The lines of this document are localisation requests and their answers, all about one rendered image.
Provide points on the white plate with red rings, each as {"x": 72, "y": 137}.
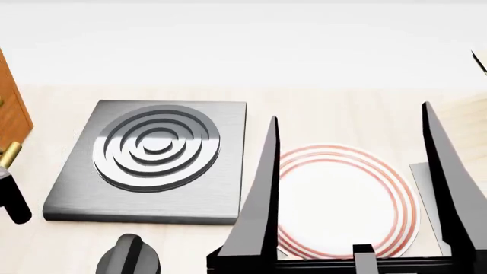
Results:
{"x": 335, "y": 199}

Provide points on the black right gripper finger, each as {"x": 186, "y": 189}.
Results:
{"x": 452, "y": 199}
{"x": 258, "y": 199}

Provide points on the black ridged round knob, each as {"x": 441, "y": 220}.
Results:
{"x": 127, "y": 257}

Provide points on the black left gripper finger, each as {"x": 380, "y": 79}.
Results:
{"x": 15, "y": 202}

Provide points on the brown wooden cabinet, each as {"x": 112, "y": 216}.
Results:
{"x": 9, "y": 114}

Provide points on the dark thin edged object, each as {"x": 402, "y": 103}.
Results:
{"x": 480, "y": 62}

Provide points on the grey metal stove burner plate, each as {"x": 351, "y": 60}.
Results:
{"x": 76, "y": 199}

